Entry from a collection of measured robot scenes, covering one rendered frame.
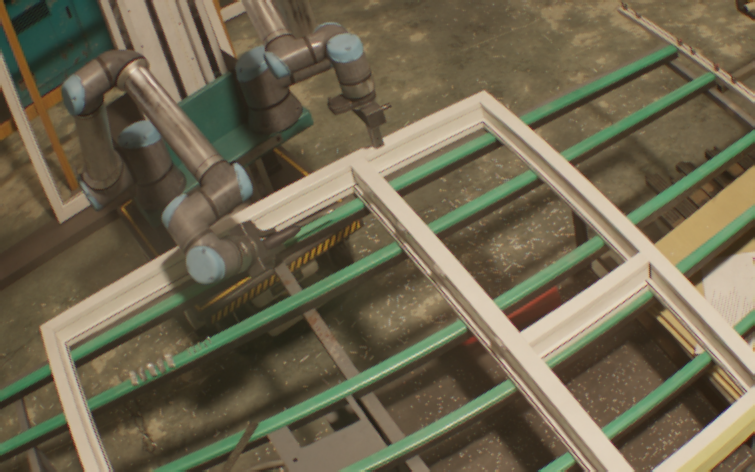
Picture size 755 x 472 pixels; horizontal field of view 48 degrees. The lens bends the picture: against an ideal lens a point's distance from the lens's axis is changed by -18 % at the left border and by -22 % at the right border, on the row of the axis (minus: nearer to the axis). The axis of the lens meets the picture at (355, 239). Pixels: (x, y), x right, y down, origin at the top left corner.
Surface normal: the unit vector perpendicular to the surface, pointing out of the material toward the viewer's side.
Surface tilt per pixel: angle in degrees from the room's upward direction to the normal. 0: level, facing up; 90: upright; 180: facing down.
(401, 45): 0
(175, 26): 90
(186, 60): 90
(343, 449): 0
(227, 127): 90
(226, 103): 90
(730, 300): 0
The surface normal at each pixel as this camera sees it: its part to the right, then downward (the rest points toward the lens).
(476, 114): 0.41, 0.52
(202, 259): -0.38, 0.24
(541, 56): -0.26, -0.72
